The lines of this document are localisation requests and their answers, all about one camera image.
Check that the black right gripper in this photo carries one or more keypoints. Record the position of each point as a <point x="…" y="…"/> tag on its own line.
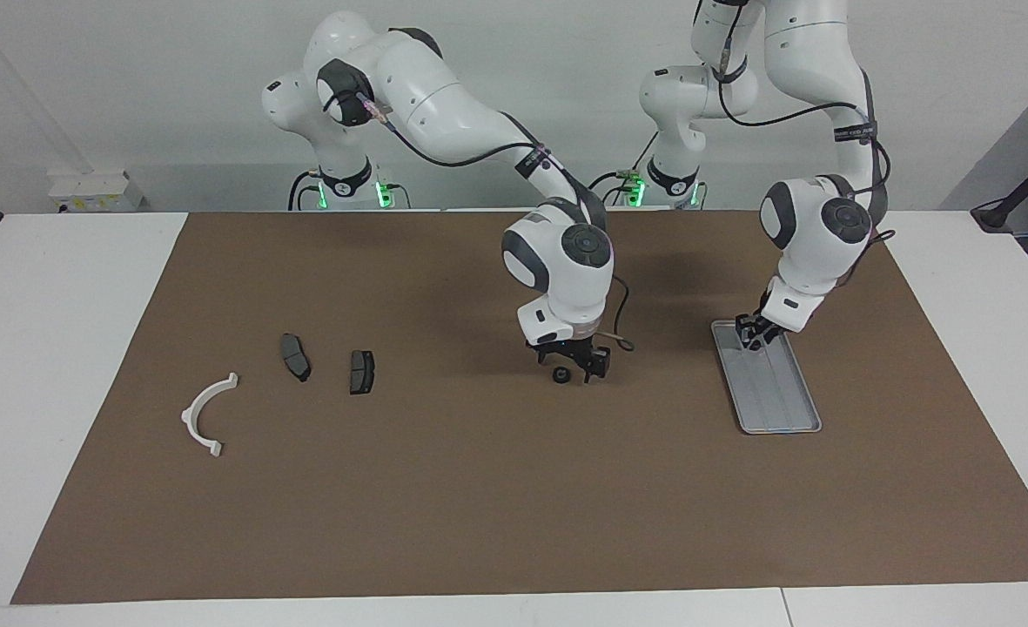
<point x="570" y="346"/>

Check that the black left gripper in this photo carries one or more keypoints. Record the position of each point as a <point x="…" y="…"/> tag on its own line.
<point x="759" y="325"/>

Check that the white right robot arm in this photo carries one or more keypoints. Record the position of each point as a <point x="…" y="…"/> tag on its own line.
<point x="566" y="270"/>

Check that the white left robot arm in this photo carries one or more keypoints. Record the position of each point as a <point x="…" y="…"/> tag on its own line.
<point x="814" y="235"/>

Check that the silver metal tray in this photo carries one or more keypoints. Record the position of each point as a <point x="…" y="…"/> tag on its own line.
<point x="779" y="401"/>

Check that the brown table mat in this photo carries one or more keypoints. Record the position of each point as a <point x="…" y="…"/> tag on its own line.
<point x="514" y="488"/>

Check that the rectangular dark brake pad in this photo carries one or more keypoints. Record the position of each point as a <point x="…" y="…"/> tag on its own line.
<point x="361" y="372"/>

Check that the black stand with pole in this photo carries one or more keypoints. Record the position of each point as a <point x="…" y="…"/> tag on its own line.
<point x="992" y="213"/>

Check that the elongated dark brake pad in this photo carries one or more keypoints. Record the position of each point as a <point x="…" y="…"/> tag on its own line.
<point x="295" y="357"/>

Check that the white power strip box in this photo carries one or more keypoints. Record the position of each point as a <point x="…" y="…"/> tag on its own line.
<point x="96" y="192"/>

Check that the white curved plastic bracket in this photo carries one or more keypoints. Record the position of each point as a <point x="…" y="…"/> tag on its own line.
<point x="187" y="418"/>

